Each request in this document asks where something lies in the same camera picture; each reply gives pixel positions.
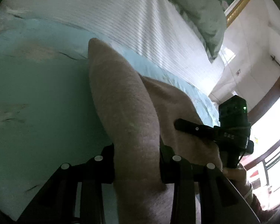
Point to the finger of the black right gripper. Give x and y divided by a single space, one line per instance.
201 131

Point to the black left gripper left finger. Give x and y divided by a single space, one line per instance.
102 167

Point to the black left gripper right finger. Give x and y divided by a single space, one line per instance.
174 168

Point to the pinkish grey fleece garment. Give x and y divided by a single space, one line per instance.
138 114

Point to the person's right hand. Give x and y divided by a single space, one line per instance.
238 176

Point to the teal floral bed sheet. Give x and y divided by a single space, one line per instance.
47 113

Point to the white and red sleeve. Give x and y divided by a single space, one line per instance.
254 203

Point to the green pillow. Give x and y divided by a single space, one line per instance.
207 20

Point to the white striped duvet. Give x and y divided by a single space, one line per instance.
151 28

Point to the brown window frame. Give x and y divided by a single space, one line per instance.
265 120

